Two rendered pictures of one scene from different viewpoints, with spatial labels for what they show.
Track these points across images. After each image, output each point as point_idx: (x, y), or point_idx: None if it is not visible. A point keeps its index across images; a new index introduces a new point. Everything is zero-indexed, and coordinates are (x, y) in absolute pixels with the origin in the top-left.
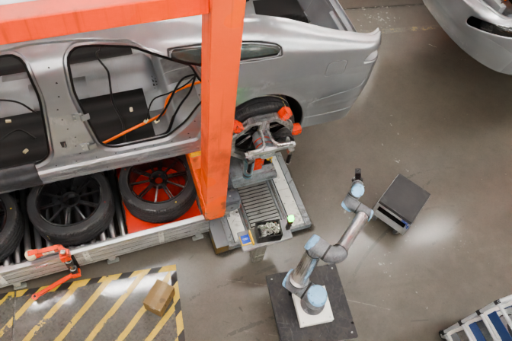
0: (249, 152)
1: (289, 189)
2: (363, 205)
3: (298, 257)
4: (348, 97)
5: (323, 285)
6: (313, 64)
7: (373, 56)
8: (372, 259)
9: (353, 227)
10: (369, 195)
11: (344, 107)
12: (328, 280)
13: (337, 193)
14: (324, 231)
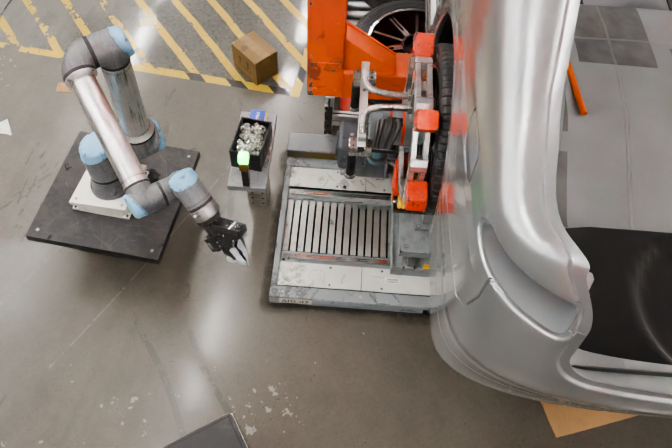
0: (365, 62)
1: (355, 289)
2: (154, 192)
3: (224, 258)
4: (446, 291)
5: (133, 223)
6: (475, 64)
7: (507, 284)
8: (151, 388)
9: (113, 129)
10: None
11: (438, 309)
12: (136, 233)
13: (318, 394)
14: (249, 324)
